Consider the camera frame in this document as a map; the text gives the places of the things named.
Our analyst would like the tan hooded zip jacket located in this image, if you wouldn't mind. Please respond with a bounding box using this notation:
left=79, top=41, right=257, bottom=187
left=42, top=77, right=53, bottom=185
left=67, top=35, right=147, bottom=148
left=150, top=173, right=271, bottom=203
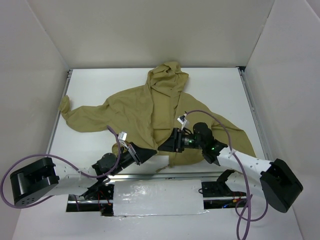
left=58, top=61, right=255, bottom=156

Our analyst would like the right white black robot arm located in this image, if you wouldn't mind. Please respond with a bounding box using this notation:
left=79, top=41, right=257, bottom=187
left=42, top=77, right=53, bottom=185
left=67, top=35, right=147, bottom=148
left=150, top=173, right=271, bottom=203
left=158, top=122, right=303, bottom=213

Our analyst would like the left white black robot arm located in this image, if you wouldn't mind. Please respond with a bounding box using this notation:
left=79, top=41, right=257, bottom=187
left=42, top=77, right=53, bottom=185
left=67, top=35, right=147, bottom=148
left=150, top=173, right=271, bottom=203
left=9, top=142, right=157, bottom=209

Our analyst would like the white foil covered panel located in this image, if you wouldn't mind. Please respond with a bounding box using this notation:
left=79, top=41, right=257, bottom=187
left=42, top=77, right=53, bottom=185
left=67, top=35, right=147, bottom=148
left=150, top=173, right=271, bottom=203
left=113, top=180, right=205, bottom=217

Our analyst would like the front aluminium rail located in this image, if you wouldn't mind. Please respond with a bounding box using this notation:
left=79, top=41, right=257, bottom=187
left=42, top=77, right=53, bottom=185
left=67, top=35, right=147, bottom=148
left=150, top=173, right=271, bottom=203
left=109, top=172, right=222, bottom=182

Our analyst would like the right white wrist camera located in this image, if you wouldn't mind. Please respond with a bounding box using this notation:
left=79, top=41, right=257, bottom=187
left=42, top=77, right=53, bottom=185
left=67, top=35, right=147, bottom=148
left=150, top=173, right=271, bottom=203
left=177, top=113, right=189, bottom=130

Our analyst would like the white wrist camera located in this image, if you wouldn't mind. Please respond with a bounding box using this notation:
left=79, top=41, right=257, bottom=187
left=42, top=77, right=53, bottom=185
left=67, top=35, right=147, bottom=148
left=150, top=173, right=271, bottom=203
left=118, top=131, right=127, bottom=147
left=177, top=113, right=189, bottom=130

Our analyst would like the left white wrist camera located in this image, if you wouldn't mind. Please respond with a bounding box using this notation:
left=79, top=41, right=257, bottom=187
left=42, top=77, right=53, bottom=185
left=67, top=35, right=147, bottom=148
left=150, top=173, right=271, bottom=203
left=118, top=131, right=127, bottom=147

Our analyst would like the right aluminium side rail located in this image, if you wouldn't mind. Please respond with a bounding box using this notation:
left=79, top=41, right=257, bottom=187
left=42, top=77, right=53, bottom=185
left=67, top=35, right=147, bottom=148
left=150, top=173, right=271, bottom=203
left=237, top=66, right=272, bottom=160

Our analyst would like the aluminium side rail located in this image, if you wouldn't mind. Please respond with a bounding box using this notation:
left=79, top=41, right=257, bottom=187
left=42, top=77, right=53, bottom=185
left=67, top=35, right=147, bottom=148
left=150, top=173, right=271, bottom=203
left=237, top=66, right=272, bottom=160
left=46, top=69, right=74, bottom=158

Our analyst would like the left aluminium side rail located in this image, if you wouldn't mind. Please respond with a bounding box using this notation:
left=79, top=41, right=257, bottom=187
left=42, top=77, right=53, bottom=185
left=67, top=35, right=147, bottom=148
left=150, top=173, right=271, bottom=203
left=46, top=69, right=74, bottom=158

